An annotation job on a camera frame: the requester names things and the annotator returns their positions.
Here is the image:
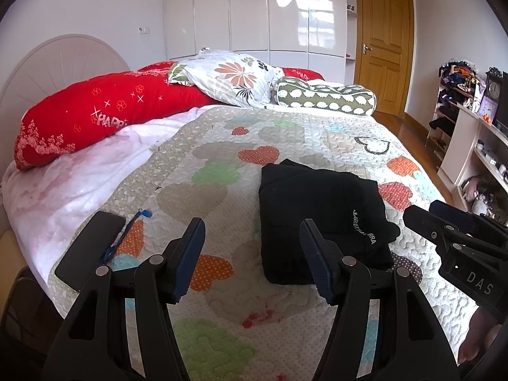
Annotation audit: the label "green white spotted bolster pillow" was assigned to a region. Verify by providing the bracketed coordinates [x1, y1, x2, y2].
[273, 76, 378, 115]

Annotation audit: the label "purple desk clock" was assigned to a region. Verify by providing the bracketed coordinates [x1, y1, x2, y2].
[478, 99, 498, 122]

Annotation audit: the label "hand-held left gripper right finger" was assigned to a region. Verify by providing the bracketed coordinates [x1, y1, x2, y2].
[299, 219, 461, 381]

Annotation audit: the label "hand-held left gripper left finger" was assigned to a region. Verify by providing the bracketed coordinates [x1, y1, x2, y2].
[42, 217, 206, 381]

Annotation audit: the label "heart patterned quilted bedspread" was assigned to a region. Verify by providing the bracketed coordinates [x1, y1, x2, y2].
[48, 105, 483, 381]

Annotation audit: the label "black monitor screen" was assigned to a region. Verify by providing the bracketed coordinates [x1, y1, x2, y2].
[496, 70, 508, 128]

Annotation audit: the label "dark wooden nightstand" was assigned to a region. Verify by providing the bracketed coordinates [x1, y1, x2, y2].
[0, 266, 66, 381]

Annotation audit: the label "dark ornate mantel clock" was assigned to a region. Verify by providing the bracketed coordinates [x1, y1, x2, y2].
[485, 67, 504, 102]

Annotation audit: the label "wooden door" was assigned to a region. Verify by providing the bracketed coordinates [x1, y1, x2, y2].
[354, 0, 415, 116]

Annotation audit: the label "white round headboard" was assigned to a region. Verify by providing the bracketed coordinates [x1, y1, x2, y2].
[0, 35, 131, 175]

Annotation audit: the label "white shelf unit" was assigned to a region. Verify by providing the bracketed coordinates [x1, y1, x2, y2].
[438, 103, 508, 223]

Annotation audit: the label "long red pillow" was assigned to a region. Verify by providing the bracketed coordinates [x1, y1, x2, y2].
[15, 61, 325, 171]

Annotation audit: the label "glossy white wardrobe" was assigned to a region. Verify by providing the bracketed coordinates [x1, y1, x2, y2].
[164, 0, 360, 62]

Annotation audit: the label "black pants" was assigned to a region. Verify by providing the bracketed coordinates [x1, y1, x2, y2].
[259, 159, 401, 285]

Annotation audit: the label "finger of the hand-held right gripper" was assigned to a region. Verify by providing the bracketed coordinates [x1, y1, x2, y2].
[403, 205, 477, 255]
[429, 200, 508, 247]

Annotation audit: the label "person's right hand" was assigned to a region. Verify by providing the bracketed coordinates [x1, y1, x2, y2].
[457, 310, 505, 365]

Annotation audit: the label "white floral pillow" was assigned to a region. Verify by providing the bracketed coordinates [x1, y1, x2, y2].
[167, 49, 284, 108]

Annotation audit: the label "black smartphone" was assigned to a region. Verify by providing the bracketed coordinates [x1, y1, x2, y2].
[54, 211, 126, 292]

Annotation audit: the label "grey soft toy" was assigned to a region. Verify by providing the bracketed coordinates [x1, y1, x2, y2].
[462, 177, 498, 216]

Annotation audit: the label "white fleece blanket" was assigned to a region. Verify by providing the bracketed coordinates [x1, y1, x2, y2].
[2, 105, 207, 286]

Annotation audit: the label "cluttered shoe rack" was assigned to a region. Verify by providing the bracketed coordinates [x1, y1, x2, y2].
[425, 60, 487, 167]

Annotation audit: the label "blue lanyard cord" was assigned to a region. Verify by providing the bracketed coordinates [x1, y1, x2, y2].
[101, 207, 152, 264]

